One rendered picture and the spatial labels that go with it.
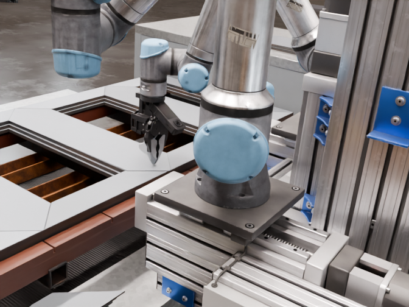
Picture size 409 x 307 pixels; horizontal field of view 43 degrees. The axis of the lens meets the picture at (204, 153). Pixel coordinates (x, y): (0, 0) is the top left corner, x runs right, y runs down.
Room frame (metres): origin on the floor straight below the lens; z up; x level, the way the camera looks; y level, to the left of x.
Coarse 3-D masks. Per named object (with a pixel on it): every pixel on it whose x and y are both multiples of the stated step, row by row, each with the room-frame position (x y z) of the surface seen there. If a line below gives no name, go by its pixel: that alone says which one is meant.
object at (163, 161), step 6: (162, 156) 1.48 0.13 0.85; (150, 162) 1.43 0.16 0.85; (156, 162) 1.43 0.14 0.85; (162, 162) 1.44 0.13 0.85; (168, 162) 1.44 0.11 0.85; (132, 168) 1.38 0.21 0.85; (138, 168) 1.38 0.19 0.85; (144, 168) 1.38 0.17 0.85; (150, 168) 1.39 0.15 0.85; (156, 168) 1.39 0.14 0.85
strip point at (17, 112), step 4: (16, 108) 1.80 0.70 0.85; (20, 108) 1.80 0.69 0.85; (24, 108) 1.81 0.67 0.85; (28, 108) 1.81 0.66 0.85; (32, 108) 1.81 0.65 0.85; (36, 108) 1.82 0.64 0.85; (40, 108) 1.82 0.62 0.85; (16, 112) 1.76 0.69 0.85; (20, 112) 1.77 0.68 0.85; (24, 112) 1.77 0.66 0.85; (28, 112) 1.77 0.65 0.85; (32, 112) 1.78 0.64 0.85; (36, 112) 1.78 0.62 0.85; (12, 116) 1.72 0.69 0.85; (16, 116) 1.72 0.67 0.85; (20, 116) 1.72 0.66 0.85
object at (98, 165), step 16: (192, 96) 2.20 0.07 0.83; (64, 112) 1.87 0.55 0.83; (128, 112) 1.95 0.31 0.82; (0, 128) 1.64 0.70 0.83; (16, 128) 1.65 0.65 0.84; (192, 128) 1.78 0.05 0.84; (48, 144) 1.55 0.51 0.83; (64, 144) 1.51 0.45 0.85; (80, 160) 1.45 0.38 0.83; (96, 160) 1.43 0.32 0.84; (192, 160) 1.47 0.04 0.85; (160, 176) 1.35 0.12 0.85; (128, 192) 1.24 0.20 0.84; (96, 208) 1.15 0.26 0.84; (64, 224) 1.07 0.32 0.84; (32, 240) 0.99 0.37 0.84; (0, 256) 0.92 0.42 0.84
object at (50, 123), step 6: (48, 120) 1.71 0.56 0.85; (54, 120) 1.71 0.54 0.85; (60, 120) 1.72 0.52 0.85; (66, 120) 1.72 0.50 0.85; (72, 120) 1.73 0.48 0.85; (78, 120) 1.73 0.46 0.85; (24, 126) 1.64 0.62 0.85; (30, 126) 1.64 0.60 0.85; (36, 126) 1.64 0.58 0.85; (42, 126) 1.65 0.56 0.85; (48, 126) 1.65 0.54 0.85; (54, 126) 1.66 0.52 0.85
